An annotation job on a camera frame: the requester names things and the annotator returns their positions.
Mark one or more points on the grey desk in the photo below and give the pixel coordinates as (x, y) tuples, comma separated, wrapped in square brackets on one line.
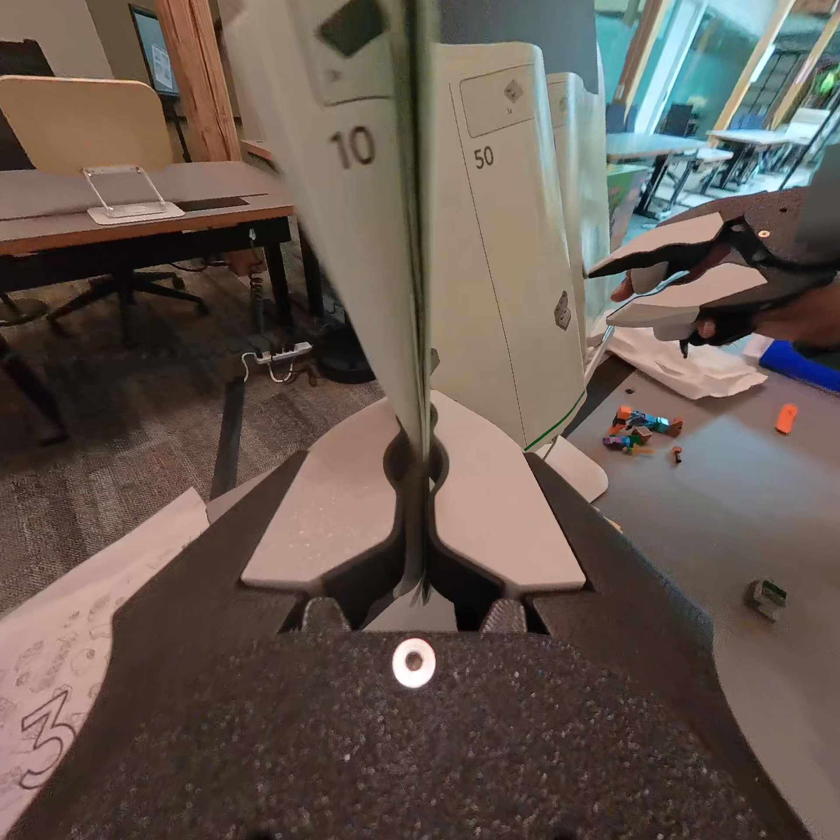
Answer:
[(722, 525)]

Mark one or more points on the blue plastic bin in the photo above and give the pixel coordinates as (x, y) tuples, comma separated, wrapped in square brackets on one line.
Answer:
[(804, 367)]

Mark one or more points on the white wooden book stand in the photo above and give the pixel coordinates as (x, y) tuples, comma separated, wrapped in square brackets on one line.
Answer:
[(85, 124), (577, 476)]

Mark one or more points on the white power strip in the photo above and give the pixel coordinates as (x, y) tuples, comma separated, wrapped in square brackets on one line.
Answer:
[(282, 354)]

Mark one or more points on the black round base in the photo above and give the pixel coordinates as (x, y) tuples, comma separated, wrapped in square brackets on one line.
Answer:
[(344, 358)]

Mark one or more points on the wood-edged office desk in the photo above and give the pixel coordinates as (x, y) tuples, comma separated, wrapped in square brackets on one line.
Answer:
[(197, 190)]

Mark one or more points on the orange brick separator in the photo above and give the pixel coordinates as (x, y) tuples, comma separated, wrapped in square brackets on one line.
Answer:
[(786, 418)]

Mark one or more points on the toy brick instruction booklet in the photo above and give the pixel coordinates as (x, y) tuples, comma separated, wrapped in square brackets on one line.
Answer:
[(512, 262)]

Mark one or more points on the person's right hand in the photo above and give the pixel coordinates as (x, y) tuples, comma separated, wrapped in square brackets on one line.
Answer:
[(814, 321)]

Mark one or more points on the computer monitor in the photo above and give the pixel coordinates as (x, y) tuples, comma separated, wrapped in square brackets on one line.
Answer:
[(154, 52)]

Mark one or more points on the crumpled white paper bag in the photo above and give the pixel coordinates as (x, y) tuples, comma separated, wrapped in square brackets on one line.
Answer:
[(689, 367)]

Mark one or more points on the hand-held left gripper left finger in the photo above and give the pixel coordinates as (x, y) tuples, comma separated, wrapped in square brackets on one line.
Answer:
[(315, 518)]

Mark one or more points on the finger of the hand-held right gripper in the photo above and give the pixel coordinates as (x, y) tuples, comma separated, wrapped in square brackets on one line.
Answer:
[(689, 302), (663, 243)]

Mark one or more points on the white printed paper bag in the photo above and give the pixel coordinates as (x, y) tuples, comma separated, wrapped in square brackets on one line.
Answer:
[(65, 623)]

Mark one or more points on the pile of colourful bricks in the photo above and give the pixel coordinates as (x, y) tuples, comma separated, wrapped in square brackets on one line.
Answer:
[(640, 426)]

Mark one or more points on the wooden post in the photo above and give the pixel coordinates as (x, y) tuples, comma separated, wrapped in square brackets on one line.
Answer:
[(197, 79)]

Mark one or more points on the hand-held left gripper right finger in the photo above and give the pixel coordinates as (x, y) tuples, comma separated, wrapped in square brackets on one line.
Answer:
[(499, 518)]

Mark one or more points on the small loose brick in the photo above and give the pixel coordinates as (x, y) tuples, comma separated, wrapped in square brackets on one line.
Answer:
[(766, 598)]

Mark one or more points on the black office chair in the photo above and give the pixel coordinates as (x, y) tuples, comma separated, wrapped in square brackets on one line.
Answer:
[(118, 289)]

